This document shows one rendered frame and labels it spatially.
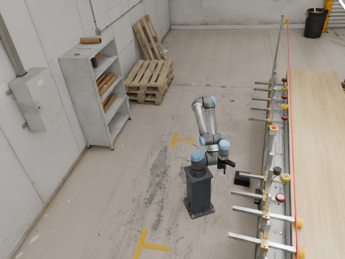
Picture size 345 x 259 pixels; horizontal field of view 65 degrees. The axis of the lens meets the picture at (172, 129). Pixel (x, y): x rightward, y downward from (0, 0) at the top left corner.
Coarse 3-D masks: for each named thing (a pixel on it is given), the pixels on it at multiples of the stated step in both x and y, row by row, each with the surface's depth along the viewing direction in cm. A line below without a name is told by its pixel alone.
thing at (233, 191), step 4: (232, 192) 244; (236, 192) 242; (240, 192) 242; (244, 192) 242; (248, 196) 240; (252, 196) 239; (256, 196) 237; (260, 196) 237; (272, 200) 234; (276, 200) 232
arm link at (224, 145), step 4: (220, 140) 235; (224, 140) 232; (220, 144) 229; (224, 144) 228; (228, 144) 228; (220, 148) 230; (224, 148) 228; (228, 148) 229; (220, 152) 233; (224, 152) 230; (228, 152) 233; (224, 156) 233
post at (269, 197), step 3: (267, 195) 204; (270, 195) 203; (267, 198) 204; (270, 198) 204; (267, 201) 206; (270, 201) 205; (267, 204) 208; (270, 204) 207; (264, 207) 213; (267, 207) 210; (267, 210) 212; (261, 222) 224; (264, 222) 222; (261, 225) 225; (264, 225) 224; (261, 228) 227
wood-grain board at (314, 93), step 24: (288, 72) 414; (312, 72) 409; (336, 72) 403; (288, 96) 359; (312, 96) 355; (336, 96) 351; (312, 120) 313; (336, 120) 310; (312, 144) 280; (336, 144) 278; (312, 168) 254; (336, 168) 252; (312, 192) 232; (336, 192) 230; (312, 216) 213; (336, 216) 212; (312, 240) 197; (336, 240) 196
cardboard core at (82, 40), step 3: (81, 39) 387; (84, 39) 386; (87, 39) 385; (90, 39) 384; (93, 39) 383; (96, 39) 382; (99, 39) 382; (81, 42) 389; (84, 42) 388; (87, 42) 387; (90, 42) 386; (93, 42) 385; (96, 42) 384; (99, 42) 383
